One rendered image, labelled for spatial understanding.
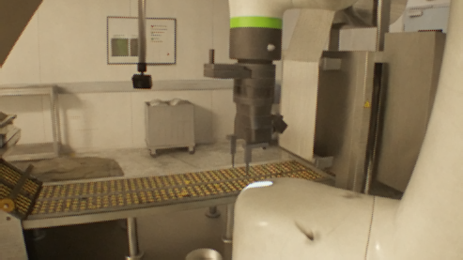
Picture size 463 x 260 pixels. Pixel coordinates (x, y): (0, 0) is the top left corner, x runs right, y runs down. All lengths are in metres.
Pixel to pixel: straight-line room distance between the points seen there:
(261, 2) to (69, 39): 4.11
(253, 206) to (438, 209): 0.19
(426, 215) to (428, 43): 0.62
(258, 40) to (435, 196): 0.38
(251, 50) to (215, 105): 4.31
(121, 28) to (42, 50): 1.06
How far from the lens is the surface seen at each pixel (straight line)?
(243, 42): 0.53
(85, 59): 4.52
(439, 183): 0.22
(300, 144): 1.01
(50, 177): 1.05
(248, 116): 0.55
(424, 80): 0.83
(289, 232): 0.33
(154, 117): 4.07
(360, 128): 0.89
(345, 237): 0.33
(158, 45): 4.55
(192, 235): 0.98
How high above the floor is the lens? 1.31
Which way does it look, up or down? 11 degrees down
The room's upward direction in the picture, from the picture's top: 1 degrees clockwise
